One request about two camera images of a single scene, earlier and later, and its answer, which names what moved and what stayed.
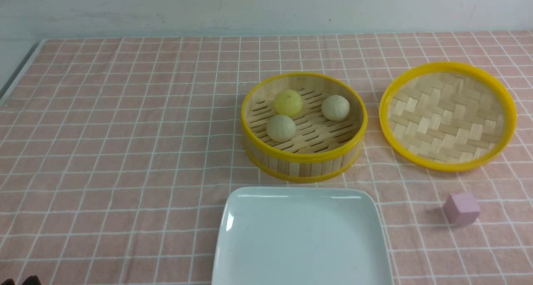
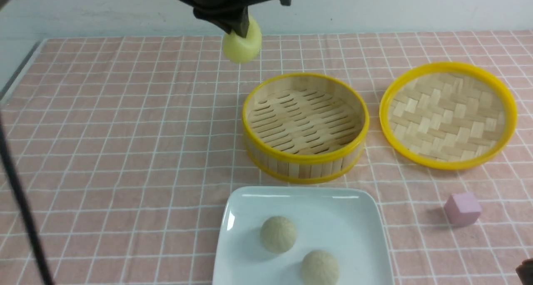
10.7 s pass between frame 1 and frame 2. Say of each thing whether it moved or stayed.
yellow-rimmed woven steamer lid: stayed
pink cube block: stayed
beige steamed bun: moved
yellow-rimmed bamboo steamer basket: stayed
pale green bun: moved
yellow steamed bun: moved
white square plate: stayed
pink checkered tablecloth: stayed
